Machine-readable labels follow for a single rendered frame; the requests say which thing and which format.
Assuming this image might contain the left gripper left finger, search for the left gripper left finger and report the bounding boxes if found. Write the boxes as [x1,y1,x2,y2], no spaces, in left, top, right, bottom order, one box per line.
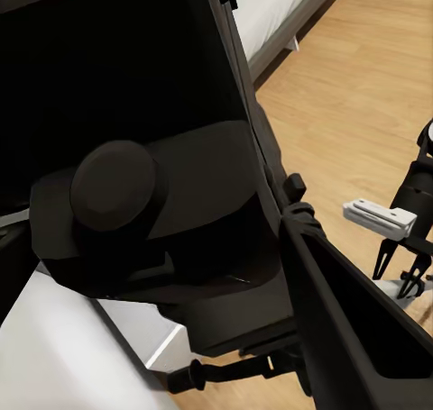
[0,219,40,324]

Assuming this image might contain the camera tripod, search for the camera tripod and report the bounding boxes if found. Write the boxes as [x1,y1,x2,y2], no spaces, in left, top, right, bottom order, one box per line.
[157,103,433,396]

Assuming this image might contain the digital camera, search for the digital camera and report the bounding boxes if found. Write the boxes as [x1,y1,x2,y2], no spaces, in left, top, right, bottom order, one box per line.
[0,0,284,307]

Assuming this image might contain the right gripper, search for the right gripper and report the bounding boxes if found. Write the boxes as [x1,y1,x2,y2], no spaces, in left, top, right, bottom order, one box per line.
[372,185,433,299]

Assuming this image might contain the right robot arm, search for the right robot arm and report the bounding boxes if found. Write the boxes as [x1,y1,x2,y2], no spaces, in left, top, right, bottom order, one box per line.
[343,119,433,299]

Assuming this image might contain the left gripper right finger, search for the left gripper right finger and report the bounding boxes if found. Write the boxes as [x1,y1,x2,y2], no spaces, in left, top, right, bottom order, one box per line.
[280,217,433,410]

